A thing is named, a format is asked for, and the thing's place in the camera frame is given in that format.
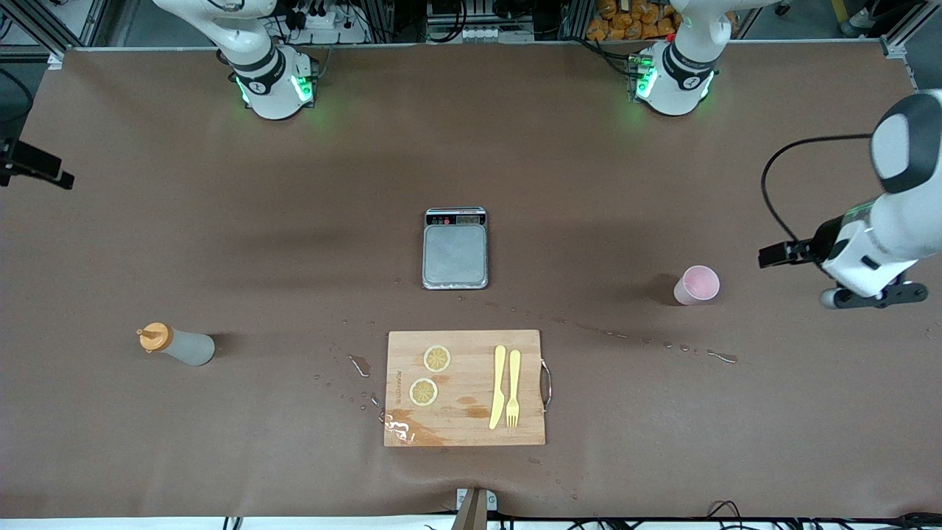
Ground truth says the pink plastic cup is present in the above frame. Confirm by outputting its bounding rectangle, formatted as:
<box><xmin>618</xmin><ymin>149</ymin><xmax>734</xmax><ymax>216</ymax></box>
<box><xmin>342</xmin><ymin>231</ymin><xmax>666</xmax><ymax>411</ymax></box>
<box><xmin>673</xmin><ymin>265</ymin><xmax>720</xmax><ymax>306</ymax></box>

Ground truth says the grey sauce bottle orange cap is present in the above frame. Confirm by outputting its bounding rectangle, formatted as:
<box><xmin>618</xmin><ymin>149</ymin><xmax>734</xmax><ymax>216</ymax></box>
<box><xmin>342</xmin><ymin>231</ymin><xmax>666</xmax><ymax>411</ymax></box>
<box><xmin>137</xmin><ymin>322</ymin><xmax>216</xmax><ymax>367</ymax></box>

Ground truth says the brown table mat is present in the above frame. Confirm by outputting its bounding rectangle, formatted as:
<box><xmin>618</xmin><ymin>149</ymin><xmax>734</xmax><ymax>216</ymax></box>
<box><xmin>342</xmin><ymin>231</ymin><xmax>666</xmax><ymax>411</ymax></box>
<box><xmin>0</xmin><ymin>40</ymin><xmax>942</xmax><ymax>520</ymax></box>

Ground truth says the orange snack packets pile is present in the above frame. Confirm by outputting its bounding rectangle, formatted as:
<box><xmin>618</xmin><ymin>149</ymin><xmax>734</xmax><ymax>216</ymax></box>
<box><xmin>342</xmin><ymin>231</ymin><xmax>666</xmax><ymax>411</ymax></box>
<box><xmin>587</xmin><ymin>0</ymin><xmax>681</xmax><ymax>41</ymax></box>

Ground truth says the yellow plastic fork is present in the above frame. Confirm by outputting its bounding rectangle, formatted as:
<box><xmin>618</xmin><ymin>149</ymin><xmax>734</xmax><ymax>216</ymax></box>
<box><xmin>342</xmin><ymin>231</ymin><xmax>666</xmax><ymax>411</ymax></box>
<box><xmin>506</xmin><ymin>350</ymin><xmax>522</xmax><ymax>428</ymax></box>

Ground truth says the yellow plastic knife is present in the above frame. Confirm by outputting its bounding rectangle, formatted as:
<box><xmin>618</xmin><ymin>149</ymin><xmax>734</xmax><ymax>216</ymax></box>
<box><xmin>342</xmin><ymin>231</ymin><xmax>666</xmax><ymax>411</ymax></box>
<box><xmin>489</xmin><ymin>344</ymin><xmax>508</xmax><ymax>431</ymax></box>

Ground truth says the silver digital kitchen scale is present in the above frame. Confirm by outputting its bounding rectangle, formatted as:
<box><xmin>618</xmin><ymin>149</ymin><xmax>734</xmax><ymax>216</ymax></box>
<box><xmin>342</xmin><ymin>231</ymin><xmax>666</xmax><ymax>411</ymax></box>
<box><xmin>422</xmin><ymin>207</ymin><xmax>489</xmax><ymax>291</ymax></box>

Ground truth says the wooden cutting board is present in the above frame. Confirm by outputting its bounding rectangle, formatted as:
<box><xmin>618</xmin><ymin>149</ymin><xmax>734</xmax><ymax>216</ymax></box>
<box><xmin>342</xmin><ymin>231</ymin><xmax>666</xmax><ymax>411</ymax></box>
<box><xmin>383</xmin><ymin>329</ymin><xmax>553</xmax><ymax>448</ymax></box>

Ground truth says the white socket box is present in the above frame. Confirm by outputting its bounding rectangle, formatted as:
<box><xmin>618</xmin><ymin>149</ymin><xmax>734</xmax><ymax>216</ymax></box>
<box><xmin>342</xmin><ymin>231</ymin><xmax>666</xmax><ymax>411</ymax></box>
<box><xmin>427</xmin><ymin>21</ymin><xmax>535</xmax><ymax>43</ymax></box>

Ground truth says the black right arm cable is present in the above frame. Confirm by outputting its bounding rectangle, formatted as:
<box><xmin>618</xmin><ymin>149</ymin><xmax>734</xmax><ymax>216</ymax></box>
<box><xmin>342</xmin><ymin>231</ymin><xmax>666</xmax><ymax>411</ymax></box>
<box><xmin>0</xmin><ymin>68</ymin><xmax>35</xmax><ymax>141</ymax></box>

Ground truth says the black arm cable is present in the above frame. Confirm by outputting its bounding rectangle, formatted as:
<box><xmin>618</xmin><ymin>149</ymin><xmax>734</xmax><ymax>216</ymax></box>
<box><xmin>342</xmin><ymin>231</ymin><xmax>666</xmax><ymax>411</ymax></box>
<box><xmin>761</xmin><ymin>132</ymin><xmax>877</xmax><ymax>247</ymax></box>
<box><xmin>0</xmin><ymin>68</ymin><xmax>35</xmax><ymax>141</ymax></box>

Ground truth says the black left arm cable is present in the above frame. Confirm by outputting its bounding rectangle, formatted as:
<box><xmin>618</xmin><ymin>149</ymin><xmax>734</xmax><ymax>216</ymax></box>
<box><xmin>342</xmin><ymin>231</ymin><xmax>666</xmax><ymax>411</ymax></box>
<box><xmin>761</xmin><ymin>132</ymin><xmax>877</xmax><ymax>247</ymax></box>

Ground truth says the aluminium frame profile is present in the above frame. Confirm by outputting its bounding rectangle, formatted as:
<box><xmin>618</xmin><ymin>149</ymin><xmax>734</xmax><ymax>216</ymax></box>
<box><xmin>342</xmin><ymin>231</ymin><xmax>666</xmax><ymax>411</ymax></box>
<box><xmin>879</xmin><ymin>0</ymin><xmax>942</xmax><ymax>60</ymax></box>
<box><xmin>0</xmin><ymin>0</ymin><xmax>111</xmax><ymax>66</ymax></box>

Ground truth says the camera mount post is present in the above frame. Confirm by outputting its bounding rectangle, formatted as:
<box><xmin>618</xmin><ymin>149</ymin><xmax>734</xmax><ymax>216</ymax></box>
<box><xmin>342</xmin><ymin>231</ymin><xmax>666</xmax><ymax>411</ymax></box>
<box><xmin>455</xmin><ymin>487</ymin><xmax>498</xmax><ymax>530</ymax></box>

